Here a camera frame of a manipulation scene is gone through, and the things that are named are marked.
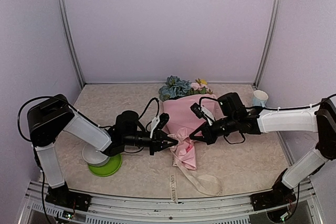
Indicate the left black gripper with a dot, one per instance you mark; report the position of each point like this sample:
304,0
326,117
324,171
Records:
158,138

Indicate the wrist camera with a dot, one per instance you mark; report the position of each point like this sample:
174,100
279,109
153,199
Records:
158,123
202,112

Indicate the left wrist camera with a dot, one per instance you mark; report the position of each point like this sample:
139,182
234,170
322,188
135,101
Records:
158,123

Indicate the green plastic plate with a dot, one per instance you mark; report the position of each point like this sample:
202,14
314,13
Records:
109,168

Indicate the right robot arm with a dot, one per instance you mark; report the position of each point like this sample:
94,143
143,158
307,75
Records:
308,132

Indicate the yellow fake flower stem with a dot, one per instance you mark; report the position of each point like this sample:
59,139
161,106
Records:
201,81

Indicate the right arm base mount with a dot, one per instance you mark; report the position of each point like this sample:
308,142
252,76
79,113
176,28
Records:
272,198

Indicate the left aluminium frame post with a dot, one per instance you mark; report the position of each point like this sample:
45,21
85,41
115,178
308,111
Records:
70,43

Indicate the pale pink fake flower stem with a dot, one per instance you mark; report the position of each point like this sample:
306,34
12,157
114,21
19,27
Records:
200,89

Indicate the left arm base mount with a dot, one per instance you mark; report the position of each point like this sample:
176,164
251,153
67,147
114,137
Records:
69,199

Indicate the beige printed ribbon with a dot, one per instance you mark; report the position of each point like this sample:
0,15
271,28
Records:
191,171

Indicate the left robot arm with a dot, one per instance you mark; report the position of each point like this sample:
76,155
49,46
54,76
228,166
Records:
54,115

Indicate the light blue mug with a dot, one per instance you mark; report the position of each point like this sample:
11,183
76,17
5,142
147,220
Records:
260,98

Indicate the white ceramic bowl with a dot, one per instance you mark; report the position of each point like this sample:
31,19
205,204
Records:
94,157

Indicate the front aluminium rail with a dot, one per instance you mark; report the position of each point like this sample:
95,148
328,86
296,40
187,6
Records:
117,209

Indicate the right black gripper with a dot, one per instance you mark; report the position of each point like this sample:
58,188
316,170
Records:
208,136

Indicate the aluminium frame post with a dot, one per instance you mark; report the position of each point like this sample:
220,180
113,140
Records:
267,44
70,43

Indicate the right aluminium frame post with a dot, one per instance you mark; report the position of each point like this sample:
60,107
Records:
267,44

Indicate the pink wrapping paper sheet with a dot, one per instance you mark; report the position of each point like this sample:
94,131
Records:
181,124

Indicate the blue fake flower bunch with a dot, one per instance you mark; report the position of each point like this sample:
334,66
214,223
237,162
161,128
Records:
174,88

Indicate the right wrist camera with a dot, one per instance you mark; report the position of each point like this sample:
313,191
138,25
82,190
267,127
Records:
202,112

